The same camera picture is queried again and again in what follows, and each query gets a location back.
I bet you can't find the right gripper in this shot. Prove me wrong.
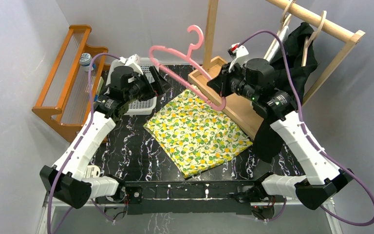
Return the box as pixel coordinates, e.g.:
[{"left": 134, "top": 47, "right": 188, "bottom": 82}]
[{"left": 207, "top": 62, "right": 258, "bottom": 102}]

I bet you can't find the yellow green patterned cloth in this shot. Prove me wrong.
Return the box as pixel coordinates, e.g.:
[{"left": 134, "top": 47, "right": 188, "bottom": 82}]
[{"left": 144, "top": 89, "right": 253, "bottom": 178}]

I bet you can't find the pink hanger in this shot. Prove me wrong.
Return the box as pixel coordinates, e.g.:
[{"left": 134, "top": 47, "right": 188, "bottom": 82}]
[{"left": 149, "top": 24, "right": 226, "bottom": 111}]

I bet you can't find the black skirt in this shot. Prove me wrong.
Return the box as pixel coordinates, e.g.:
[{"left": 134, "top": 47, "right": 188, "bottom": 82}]
[{"left": 253, "top": 22, "right": 318, "bottom": 163}]

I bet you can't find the white cloth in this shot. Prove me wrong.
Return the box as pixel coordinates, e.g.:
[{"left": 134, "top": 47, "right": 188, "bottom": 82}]
[{"left": 264, "top": 26, "right": 289, "bottom": 62}]

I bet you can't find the beige wooden hanger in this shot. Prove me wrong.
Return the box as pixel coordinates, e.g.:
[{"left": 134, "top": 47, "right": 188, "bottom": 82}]
[{"left": 301, "top": 11, "right": 327, "bottom": 67}]

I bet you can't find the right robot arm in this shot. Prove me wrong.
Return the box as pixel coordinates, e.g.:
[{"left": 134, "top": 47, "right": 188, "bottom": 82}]
[{"left": 207, "top": 58, "right": 352, "bottom": 210}]

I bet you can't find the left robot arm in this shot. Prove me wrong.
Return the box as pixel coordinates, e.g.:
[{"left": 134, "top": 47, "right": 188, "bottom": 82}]
[{"left": 39, "top": 66, "right": 171, "bottom": 209}]

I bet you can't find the white plastic basket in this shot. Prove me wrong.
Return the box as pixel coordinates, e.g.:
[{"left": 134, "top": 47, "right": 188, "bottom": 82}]
[{"left": 106, "top": 54, "right": 157, "bottom": 116}]

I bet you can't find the wooden clothes rack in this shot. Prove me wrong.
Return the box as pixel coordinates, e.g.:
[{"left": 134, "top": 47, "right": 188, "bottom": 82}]
[{"left": 203, "top": 0, "right": 365, "bottom": 138}]

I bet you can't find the small white blue jar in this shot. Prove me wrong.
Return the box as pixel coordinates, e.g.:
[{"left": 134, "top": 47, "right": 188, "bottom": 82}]
[{"left": 79, "top": 53, "right": 94, "bottom": 72}]

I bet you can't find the orange wooden shelf rack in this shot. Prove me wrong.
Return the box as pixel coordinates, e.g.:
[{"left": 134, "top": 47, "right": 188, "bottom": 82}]
[{"left": 32, "top": 24, "right": 110, "bottom": 142}]

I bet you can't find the white label tag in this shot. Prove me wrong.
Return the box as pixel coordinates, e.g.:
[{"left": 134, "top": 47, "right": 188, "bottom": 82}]
[{"left": 84, "top": 165, "right": 101, "bottom": 178}]

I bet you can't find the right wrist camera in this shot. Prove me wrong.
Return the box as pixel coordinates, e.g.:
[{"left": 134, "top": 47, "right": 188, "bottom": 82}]
[{"left": 228, "top": 43, "right": 249, "bottom": 72}]

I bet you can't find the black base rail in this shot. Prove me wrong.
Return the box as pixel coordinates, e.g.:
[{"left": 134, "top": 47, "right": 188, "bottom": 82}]
[{"left": 119, "top": 180, "right": 263, "bottom": 215}]

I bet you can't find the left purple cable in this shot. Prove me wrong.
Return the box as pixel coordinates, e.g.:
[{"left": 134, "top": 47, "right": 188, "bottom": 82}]
[{"left": 46, "top": 53, "right": 121, "bottom": 234}]

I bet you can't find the purple cable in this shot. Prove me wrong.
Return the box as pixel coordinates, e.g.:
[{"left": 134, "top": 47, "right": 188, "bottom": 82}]
[
  {"left": 237, "top": 30, "right": 374, "bottom": 227},
  {"left": 46, "top": 53, "right": 121, "bottom": 234}
]

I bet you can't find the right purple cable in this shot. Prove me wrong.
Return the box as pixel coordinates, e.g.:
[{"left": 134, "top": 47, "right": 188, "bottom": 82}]
[{"left": 237, "top": 30, "right": 374, "bottom": 227}]

